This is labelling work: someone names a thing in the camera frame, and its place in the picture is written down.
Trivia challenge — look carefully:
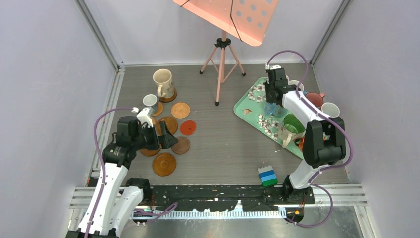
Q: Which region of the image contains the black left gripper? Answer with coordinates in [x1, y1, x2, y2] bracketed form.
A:
[132, 121, 177, 151]

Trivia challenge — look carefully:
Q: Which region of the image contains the large ridged brown wooden coaster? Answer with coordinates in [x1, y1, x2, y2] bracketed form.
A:
[155, 116, 178, 135]

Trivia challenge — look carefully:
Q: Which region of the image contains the dark walnut coaster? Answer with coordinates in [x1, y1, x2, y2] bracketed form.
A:
[171, 136, 191, 155]

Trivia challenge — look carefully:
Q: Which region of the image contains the red round paper coaster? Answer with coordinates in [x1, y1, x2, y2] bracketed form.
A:
[180, 120, 197, 136]

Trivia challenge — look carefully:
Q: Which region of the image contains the light plain wooden coaster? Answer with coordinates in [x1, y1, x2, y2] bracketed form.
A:
[153, 102, 164, 117]

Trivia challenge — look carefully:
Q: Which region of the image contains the woven rattan coaster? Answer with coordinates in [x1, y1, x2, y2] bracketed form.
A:
[171, 102, 190, 119]

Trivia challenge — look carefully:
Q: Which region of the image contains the small blue patterned mug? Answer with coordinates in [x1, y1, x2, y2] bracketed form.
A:
[142, 94, 159, 109]

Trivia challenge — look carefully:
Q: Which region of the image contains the green inside cream mug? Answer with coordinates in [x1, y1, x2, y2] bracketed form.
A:
[278, 114, 306, 148]

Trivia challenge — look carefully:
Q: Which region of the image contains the orange mug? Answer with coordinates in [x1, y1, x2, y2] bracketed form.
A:
[294, 137, 305, 151]

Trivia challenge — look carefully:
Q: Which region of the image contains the cream shell pattern mug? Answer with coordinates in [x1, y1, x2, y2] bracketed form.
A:
[153, 69, 174, 98]

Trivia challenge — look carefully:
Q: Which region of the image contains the yellow inside blue mug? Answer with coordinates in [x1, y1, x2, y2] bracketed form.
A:
[265, 103, 287, 118]

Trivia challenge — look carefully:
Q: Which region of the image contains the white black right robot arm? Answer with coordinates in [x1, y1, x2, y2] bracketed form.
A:
[264, 65, 346, 204]

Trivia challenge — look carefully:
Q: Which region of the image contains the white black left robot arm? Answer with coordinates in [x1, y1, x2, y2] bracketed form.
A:
[66, 116, 178, 238]

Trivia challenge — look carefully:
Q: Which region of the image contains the ridged brown coaster back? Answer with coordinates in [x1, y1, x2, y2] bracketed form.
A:
[159, 89, 177, 103]

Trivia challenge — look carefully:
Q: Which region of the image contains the white inside teal mug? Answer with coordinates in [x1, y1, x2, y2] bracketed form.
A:
[288, 80, 305, 92]

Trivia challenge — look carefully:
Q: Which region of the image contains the mint green floral tray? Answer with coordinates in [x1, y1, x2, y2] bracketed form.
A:
[233, 76, 337, 161]

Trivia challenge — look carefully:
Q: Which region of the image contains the pink inside floral mug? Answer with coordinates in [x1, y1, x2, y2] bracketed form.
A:
[305, 92, 325, 110]

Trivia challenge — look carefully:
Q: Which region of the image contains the peach mug white inside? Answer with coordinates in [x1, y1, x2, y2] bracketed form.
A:
[321, 102, 340, 118]

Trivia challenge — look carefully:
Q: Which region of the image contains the pink music stand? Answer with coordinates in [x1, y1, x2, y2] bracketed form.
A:
[174, 0, 279, 106]

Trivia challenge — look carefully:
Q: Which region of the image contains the blue green toy brick stack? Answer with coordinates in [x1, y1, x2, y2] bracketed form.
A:
[258, 166, 278, 188]

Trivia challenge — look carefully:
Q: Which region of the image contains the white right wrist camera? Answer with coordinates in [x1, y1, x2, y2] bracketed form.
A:
[265, 64, 282, 70]

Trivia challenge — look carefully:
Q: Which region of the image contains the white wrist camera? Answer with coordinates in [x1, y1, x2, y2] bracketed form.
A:
[131, 107, 154, 128]
[265, 64, 282, 70]

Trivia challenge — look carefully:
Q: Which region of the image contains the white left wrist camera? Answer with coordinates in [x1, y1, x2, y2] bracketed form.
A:
[131, 107, 154, 128]

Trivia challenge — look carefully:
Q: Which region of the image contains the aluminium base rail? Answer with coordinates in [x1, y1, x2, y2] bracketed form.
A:
[69, 183, 369, 227]

